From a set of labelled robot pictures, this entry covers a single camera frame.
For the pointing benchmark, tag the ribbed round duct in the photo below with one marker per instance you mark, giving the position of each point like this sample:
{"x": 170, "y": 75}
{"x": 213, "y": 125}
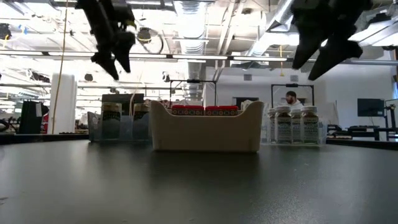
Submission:
{"x": 190, "y": 31}

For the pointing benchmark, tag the black tripod stand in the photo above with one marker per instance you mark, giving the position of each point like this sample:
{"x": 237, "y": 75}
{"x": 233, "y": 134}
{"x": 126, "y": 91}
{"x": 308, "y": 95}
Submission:
{"x": 392, "y": 109}

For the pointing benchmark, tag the white column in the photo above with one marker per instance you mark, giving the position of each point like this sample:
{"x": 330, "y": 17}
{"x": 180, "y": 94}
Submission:
{"x": 63, "y": 105}

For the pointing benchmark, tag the black gantry frame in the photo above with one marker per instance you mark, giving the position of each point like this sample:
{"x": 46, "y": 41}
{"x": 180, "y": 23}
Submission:
{"x": 276, "y": 85}
{"x": 192, "y": 81}

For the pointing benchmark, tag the black monitor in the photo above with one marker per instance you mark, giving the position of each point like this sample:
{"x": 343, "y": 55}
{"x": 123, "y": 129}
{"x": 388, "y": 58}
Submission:
{"x": 370, "y": 107}

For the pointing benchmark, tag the person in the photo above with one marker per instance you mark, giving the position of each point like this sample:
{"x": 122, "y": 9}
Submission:
{"x": 292, "y": 98}

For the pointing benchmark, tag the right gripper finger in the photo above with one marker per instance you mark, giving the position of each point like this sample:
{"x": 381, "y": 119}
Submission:
{"x": 308, "y": 45}
{"x": 340, "y": 53}

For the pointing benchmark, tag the clear plastic bin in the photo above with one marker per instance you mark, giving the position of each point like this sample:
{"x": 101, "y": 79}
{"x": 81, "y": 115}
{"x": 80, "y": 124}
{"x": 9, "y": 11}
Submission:
{"x": 322, "y": 133}

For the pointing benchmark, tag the red block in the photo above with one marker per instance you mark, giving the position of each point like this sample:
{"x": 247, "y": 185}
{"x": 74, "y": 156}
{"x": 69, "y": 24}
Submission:
{"x": 188, "y": 109}
{"x": 221, "y": 109}

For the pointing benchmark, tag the black cabinet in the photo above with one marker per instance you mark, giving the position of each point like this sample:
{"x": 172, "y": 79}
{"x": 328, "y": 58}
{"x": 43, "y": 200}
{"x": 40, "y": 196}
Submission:
{"x": 29, "y": 118}

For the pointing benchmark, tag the black rectangular panel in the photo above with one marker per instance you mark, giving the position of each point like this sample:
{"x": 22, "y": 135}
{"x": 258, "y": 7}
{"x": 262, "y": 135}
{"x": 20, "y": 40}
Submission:
{"x": 124, "y": 98}

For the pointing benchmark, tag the silver ventilation duct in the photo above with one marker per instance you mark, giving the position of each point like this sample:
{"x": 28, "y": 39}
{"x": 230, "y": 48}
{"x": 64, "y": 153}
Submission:
{"x": 273, "y": 25}

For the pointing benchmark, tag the white plastic caddy bin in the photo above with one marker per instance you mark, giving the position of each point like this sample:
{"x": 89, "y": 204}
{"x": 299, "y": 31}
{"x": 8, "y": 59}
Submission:
{"x": 205, "y": 133}

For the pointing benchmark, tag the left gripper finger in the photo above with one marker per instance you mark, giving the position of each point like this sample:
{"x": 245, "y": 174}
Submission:
{"x": 105, "y": 60}
{"x": 124, "y": 46}

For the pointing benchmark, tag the black background desk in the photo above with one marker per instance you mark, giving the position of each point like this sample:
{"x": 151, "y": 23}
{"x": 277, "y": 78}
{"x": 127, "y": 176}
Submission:
{"x": 363, "y": 128}

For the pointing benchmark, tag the dark translucent plastic bin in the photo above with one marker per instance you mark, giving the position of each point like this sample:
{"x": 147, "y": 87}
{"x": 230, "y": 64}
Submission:
{"x": 124, "y": 133}

